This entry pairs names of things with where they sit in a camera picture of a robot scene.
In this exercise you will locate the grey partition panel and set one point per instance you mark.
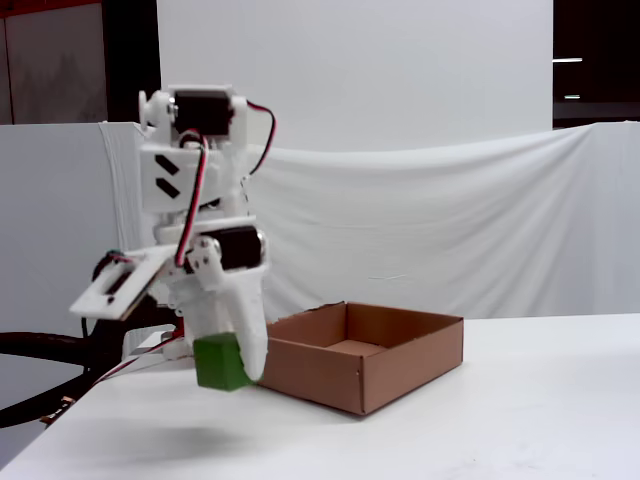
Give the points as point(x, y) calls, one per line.
point(50, 225)

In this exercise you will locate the brown cardboard box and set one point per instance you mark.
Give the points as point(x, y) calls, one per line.
point(325, 370)

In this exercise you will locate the black chair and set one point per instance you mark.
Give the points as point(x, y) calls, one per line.
point(107, 345)

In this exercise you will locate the green cube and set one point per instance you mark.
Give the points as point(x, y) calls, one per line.
point(217, 362)

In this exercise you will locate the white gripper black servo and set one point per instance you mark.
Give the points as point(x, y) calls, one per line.
point(239, 245)

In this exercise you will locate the white backdrop board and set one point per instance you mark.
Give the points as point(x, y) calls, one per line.
point(375, 70)

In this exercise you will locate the white draped cloth sheet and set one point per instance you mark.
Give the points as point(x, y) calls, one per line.
point(425, 225)

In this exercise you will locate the white five-joint robot arm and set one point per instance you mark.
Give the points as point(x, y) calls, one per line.
point(200, 175)

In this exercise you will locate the brown cabinet door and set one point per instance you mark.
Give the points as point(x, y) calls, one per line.
point(55, 65)

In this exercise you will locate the small brown table clamp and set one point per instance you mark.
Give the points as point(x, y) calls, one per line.
point(57, 410)

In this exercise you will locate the white wrist camera mount plate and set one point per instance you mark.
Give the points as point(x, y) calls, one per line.
point(125, 285)

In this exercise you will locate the long ceiling light strip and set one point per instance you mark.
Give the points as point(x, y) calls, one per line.
point(567, 60)

